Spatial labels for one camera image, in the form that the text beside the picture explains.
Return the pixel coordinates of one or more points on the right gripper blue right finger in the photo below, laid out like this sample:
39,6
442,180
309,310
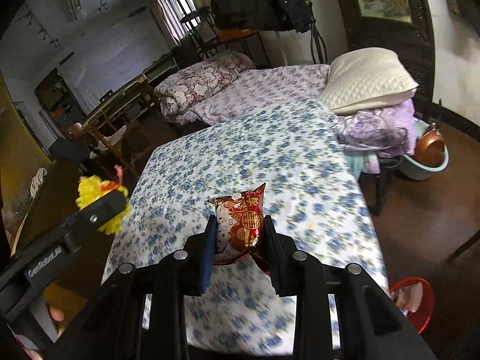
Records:
273,255

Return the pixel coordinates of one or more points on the orange seat side table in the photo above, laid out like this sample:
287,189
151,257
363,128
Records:
247,41

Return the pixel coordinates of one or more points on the folded floral quilt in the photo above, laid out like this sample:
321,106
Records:
198,82

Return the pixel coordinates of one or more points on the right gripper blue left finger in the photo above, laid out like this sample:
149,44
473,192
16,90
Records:
207,253

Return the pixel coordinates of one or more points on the person left hand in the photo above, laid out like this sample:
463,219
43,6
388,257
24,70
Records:
56,314

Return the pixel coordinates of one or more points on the light blue wash basin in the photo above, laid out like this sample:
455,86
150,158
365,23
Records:
414,170

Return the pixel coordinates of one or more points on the purple floral bed sheet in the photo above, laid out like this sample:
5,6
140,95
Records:
256,90

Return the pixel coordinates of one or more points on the red gold candy pouch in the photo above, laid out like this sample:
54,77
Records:
240,218

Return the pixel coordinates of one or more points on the wooden chair with cushion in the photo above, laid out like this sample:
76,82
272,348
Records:
129,144

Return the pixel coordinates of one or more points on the wooden desk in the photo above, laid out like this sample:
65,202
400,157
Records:
138,90

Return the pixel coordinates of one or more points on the framed landscape painting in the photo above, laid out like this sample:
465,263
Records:
404,26

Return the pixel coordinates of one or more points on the white quilted pillow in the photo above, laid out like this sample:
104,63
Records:
367,78

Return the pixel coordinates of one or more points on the black hanging jacket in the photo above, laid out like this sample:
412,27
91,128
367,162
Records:
261,15

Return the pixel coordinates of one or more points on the white paper cup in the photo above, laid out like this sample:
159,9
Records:
408,298

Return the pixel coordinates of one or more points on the folded purple blanket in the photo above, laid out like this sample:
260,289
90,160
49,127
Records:
367,136

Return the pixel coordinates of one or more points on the red mesh waste basket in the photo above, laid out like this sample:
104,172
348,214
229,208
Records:
422,317

